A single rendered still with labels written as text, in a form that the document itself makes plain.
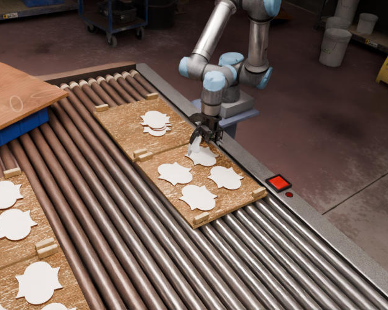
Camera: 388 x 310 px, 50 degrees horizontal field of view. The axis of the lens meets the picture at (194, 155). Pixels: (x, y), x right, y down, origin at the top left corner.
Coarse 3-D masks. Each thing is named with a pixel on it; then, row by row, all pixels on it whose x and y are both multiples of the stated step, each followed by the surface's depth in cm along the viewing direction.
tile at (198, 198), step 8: (184, 192) 155; (192, 192) 155; (200, 192) 155; (208, 192) 156; (184, 200) 151; (192, 200) 151; (200, 200) 152; (208, 200) 152; (192, 208) 148; (200, 208) 148; (208, 208) 149
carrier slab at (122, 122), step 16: (96, 112) 195; (112, 112) 196; (128, 112) 197; (144, 112) 198; (160, 112) 200; (112, 128) 185; (128, 128) 186; (176, 128) 190; (192, 128) 191; (128, 144) 177; (144, 144) 178; (160, 144) 179; (176, 144) 180
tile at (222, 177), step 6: (216, 168) 167; (222, 168) 168; (216, 174) 164; (222, 174) 165; (228, 174) 165; (234, 174) 165; (216, 180) 161; (222, 180) 162; (228, 180) 162; (234, 180) 162; (222, 186) 159; (228, 186) 159; (234, 186) 159
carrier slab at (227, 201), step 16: (160, 160) 170; (176, 160) 171; (224, 160) 174; (192, 176) 164; (208, 176) 164; (240, 176) 166; (160, 192) 156; (176, 192) 155; (224, 192) 158; (240, 192) 158; (176, 208) 149; (224, 208) 151; (192, 224) 143
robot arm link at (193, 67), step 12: (216, 0) 170; (228, 0) 167; (216, 12) 167; (228, 12) 168; (216, 24) 165; (204, 36) 164; (216, 36) 165; (204, 48) 162; (192, 60) 161; (204, 60) 162; (180, 72) 163; (192, 72) 160
